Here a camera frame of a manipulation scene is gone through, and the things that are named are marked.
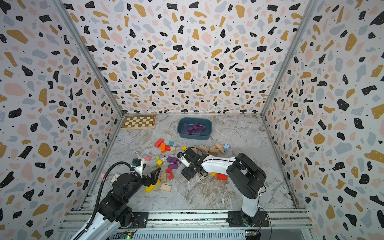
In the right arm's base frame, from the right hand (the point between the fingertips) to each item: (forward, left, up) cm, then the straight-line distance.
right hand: (189, 168), depth 91 cm
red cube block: (+14, +16, +1) cm, 21 cm away
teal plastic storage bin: (+24, -9, +2) cm, 26 cm away
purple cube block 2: (+5, +13, +2) cm, 14 cm away
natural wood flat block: (+13, -16, 0) cm, 21 cm away
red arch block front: (-5, +10, 0) cm, 11 cm away
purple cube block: (+30, +2, +2) cm, 30 cm away
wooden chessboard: (+35, +41, +3) cm, 54 cm away
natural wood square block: (-12, +12, 0) cm, 17 cm away
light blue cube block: (+15, -24, +1) cm, 28 cm away
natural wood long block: (+15, -20, 0) cm, 25 cm away
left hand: (-5, +17, +12) cm, 22 cm away
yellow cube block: (+3, +18, +2) cm, 19 cm away
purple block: (+27, +5, +1) cm, 28 cm away
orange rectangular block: (+13, +18, +2) cm, 23 cm away
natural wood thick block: (+15, -9, 0) cm, 17 cm away
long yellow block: (+14, +5, +1) cm, 15 cm away
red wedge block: (-6, -19, +1) cm, 20 cm away
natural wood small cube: (+14, +12, +1) cm, 18 cm away
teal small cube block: (+18, +14, 0) cm, 23 cm away
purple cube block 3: (+4, +10, +2) cm, 11 cm away
